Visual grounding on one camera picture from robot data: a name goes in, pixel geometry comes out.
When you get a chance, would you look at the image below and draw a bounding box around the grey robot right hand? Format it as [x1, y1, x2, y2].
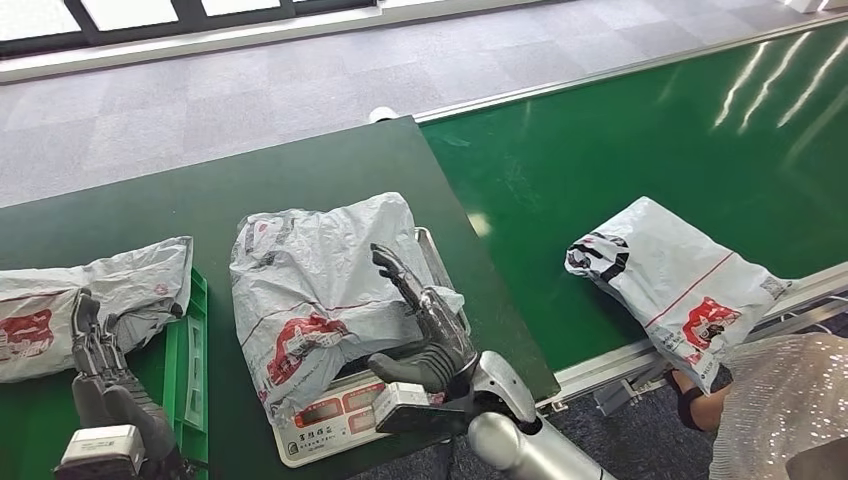
[367, 243, 480, 395]

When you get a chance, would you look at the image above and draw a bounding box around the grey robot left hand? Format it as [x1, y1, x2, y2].
[69, 288, 179, 465]

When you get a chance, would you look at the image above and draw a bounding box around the grey parcel bag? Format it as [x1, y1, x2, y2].
[0, 236, 195, 384]

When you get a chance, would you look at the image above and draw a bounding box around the grey parcel bag ring print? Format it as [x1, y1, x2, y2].
[229, 192, 465, 425]

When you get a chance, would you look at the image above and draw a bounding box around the white parcel bag black print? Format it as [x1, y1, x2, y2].
[564, 195, 793, 395]

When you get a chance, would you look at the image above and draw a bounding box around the green conveyor belt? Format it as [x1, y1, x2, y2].
[413, 13, 848, 419]

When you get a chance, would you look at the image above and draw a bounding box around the green plastic crate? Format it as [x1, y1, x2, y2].
[0, 268, 210, 480]

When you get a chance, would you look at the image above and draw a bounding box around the electronic scale steel tray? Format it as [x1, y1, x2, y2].
[271, 227, 473, 469]

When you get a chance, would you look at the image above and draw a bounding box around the person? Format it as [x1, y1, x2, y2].
[664, 331, 848, 480]

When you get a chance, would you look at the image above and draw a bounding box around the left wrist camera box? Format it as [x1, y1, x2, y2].
[54, 425, 147, 480]

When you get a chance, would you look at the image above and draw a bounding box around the black strap sandal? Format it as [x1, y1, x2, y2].
[664, 369, 707, 432]

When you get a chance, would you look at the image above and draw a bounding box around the black window frame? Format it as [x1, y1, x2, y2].
[0, 0, 382, 61]

